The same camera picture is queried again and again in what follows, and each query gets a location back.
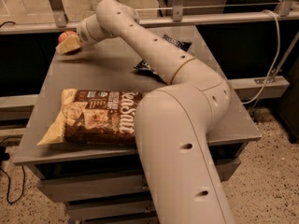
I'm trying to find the grey drawer cabinet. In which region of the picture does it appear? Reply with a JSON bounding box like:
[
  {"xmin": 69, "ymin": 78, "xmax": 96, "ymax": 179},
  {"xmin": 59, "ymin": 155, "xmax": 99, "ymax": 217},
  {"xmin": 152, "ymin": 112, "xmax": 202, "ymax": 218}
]
[{"xmin": 15, "ymin": 38, "xmax": 260, "ymax": 224}]

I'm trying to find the blue Kettle chips bag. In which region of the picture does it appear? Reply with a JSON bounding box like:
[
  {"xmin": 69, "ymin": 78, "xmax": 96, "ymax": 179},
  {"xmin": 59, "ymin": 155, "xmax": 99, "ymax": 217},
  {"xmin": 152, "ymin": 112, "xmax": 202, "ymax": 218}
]
[{"xmin": 134, "ymin": 34, "xmax": 192, "ymax": 79}]

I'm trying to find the white cable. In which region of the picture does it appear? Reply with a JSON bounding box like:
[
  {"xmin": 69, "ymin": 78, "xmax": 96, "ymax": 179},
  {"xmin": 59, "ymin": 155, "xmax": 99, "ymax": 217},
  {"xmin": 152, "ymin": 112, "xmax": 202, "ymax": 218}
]
[{"xmin": 242, "ymin": 9, "xmax": 281, "ymax": 105}]

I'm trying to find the metal railing frame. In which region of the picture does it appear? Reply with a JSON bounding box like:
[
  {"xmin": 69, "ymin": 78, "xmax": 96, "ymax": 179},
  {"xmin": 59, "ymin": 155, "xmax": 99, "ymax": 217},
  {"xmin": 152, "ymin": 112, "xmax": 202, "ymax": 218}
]
[{"xmin": 1, "ymin": 0, "xmax": 299, "ymax": 35}]

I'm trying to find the red apple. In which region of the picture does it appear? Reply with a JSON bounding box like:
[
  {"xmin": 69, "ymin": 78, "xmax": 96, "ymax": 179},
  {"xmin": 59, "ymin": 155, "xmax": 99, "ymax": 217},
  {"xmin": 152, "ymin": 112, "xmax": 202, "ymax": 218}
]
[{"xmin": 58, "ymin": 31, "xmax": 78, "ymax": 44}]

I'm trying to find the black floor cable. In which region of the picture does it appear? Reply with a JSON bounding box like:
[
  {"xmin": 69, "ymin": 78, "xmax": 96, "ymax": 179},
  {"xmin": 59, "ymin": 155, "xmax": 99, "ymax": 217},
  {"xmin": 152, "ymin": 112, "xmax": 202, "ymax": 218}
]
[{"xmin": 0, "ymin": 137, "xmax": 26, "ymax": 205}]

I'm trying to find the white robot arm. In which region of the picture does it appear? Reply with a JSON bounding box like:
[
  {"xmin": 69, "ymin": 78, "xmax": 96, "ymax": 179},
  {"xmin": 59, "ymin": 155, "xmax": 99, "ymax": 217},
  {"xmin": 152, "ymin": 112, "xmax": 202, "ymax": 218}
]
[{"xmin": 57, "ymin": 0, "xmax": 235, "ymax": 224}]

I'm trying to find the brown Sea Salt cracker bag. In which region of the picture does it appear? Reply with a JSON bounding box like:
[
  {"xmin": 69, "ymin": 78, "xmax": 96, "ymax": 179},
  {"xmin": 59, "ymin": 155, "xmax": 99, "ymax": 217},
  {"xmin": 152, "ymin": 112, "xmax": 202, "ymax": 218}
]
[{"xmin": 39, "ymin": 89, "xmax": 144, "ymax": 145}]

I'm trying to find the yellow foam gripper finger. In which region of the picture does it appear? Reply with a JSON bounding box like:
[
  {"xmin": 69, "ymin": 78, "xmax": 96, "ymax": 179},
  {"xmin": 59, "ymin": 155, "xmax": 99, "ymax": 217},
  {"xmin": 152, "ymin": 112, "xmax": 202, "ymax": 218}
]
[{"xmin": 56, "ymin": 37, "xmax": 81, "ymax": 54}]

